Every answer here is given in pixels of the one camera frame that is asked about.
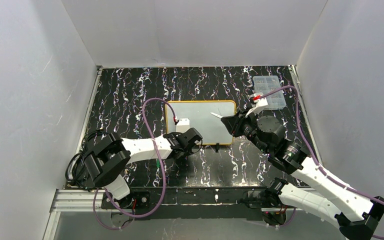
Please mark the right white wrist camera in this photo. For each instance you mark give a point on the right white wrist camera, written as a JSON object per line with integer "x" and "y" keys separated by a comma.
{"x": 258, "y": 104}

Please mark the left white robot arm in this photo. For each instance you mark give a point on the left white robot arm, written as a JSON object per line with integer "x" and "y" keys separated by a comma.
{"x": 106, "y": 160}

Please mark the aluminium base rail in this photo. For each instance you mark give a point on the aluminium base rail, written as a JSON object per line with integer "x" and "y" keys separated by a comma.
{"x": 145, "y": 198}

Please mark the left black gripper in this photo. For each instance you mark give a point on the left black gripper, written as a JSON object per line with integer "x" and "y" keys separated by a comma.
{"x": 192, "y": 136}

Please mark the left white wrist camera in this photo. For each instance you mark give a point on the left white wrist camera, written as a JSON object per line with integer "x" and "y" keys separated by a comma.
{"x": 183, "y": 125}

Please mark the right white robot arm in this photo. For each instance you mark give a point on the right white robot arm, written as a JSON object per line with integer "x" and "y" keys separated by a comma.
{"x": 356, "y": 217}

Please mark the yellow framed whiteboard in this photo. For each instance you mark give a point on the yellow framed whiteboard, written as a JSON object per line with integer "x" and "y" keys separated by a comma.
{"x": 198, "y": 112}

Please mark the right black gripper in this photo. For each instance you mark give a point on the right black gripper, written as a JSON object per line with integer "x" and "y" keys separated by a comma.
{"x": 237, "y": 123}

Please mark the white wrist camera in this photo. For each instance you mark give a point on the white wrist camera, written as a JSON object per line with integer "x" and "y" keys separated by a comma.
{"x": 183, "y": 125}
{"x": 258, "y": 104}

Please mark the green whiteboard marker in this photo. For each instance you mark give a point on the green whiteboard marker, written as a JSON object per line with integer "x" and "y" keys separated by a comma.
{"x": 216, "y": 115}

